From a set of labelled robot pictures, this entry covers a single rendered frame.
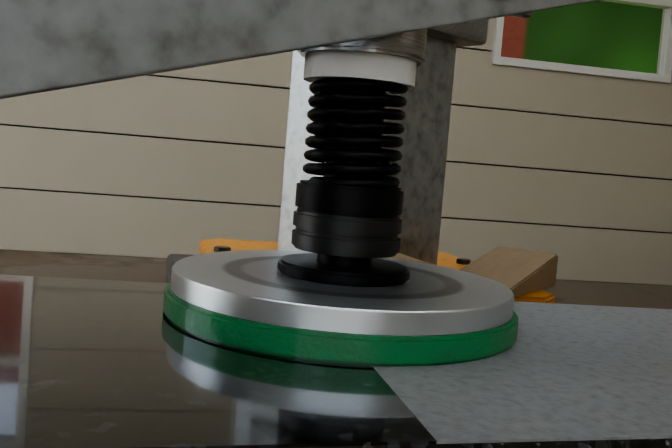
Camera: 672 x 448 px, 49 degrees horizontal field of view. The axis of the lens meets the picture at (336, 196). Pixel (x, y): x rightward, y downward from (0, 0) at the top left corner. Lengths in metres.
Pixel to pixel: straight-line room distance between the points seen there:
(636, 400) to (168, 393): 0.21
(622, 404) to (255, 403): 0.17
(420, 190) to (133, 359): 0.86
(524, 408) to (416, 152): 0.85
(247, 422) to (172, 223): 6.04
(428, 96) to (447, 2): 0.75
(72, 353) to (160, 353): 0.04
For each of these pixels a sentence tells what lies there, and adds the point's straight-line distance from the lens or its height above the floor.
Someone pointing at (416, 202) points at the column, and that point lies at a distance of 1.17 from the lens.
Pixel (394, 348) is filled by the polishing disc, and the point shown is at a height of 0.86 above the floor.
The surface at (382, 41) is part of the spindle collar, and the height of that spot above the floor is 1.02.
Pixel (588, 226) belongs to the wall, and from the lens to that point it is 7.22.
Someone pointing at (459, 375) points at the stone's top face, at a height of 0.85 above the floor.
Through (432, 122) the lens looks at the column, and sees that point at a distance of 1.19.
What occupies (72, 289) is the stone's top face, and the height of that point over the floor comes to 0.85.
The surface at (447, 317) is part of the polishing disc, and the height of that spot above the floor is 0.87.
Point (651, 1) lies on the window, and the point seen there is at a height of 2.59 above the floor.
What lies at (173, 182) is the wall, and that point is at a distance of 6.29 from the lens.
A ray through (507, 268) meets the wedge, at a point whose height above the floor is 0.81.
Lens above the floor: 0.95
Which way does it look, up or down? 3 degrees down
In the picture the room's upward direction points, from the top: 5 degrees clockwise
